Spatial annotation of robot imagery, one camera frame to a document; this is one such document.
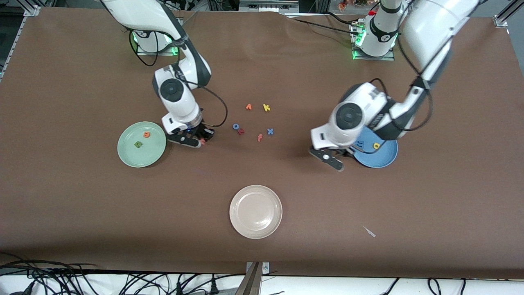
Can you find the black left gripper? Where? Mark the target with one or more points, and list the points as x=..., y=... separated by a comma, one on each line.
x=349, y=152

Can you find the blue plate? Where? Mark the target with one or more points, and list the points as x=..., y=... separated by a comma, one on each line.
x=380, y=159

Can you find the pale green plate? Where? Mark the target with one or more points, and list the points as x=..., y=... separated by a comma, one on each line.
x=139, y=157

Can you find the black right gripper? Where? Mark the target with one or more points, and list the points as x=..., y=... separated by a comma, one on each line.
x=199, y=130

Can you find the beige plate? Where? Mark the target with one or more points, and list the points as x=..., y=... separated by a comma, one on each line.
x=256, y=212

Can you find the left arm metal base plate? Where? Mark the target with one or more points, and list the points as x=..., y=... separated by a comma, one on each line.
x=370, y=57

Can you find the brown table cover sheet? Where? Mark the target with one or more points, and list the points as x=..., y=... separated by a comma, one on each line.
x=262, y=61

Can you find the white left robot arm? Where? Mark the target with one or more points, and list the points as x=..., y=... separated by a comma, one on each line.
x=356, y=119

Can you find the aluminium frame corner profile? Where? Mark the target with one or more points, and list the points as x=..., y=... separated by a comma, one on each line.
x=505, y=16
x=30, y=8

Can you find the small grey paper scrap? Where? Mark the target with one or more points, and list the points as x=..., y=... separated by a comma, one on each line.
x=369, y=232

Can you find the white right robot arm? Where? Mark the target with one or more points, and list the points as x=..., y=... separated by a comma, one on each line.
x=180, y=98

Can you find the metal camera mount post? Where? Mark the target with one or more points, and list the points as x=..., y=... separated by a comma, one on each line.
x=251, y=282

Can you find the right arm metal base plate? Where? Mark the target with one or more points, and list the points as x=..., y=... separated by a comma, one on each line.
x=163, y=53

